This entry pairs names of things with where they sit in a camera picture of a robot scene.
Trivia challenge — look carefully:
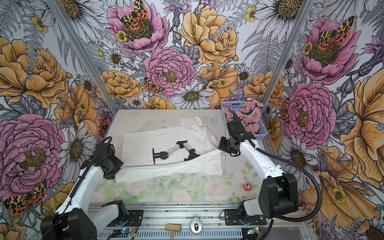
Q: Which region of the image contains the blue plastic laundry basket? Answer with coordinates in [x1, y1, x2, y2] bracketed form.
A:
[220, 100, 268, 141]

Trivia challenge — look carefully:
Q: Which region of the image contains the right black corrugated cable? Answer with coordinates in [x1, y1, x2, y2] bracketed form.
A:
[232, 110, 323, 240]

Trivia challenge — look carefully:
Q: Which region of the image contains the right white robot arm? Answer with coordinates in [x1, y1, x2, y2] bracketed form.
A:
[218, 112, 299, 221]

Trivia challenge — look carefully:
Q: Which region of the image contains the white printed t-shirt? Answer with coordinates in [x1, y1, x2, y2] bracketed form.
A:
[116, 116, 223, 183]

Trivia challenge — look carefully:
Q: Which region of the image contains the wooden mallet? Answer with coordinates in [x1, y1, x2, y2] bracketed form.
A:
[165, 224, 182, 240]

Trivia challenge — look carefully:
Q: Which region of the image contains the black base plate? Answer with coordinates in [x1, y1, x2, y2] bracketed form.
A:
[107, 210, 144, 227]
[220, 209, 267, 226]

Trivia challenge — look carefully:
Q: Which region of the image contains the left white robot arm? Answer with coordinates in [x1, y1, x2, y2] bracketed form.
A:
[40, 143, 128, 240]

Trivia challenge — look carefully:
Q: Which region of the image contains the green circuit board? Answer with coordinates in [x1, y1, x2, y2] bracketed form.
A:
[247, 227, 260, 235]
[110, 229, 137, 238]

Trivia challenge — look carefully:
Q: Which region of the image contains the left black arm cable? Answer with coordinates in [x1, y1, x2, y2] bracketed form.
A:
[40, 136, 113, 240]

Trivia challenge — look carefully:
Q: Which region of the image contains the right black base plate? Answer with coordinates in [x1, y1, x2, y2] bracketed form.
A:
[220, 209, 267, 226]

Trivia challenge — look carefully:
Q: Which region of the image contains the aluminium front rail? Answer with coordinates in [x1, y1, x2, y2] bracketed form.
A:
[55, 202, 313, 232]

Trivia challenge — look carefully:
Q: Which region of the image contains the left green circuit board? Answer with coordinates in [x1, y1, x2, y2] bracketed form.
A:
[110, 229, 137, 238]

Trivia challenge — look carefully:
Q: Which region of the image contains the right green circuit board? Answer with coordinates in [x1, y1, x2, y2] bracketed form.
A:
[247, 227, 260, 235]

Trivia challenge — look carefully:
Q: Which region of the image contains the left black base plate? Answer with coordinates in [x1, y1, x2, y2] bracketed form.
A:
[107, 210, 144, 227]

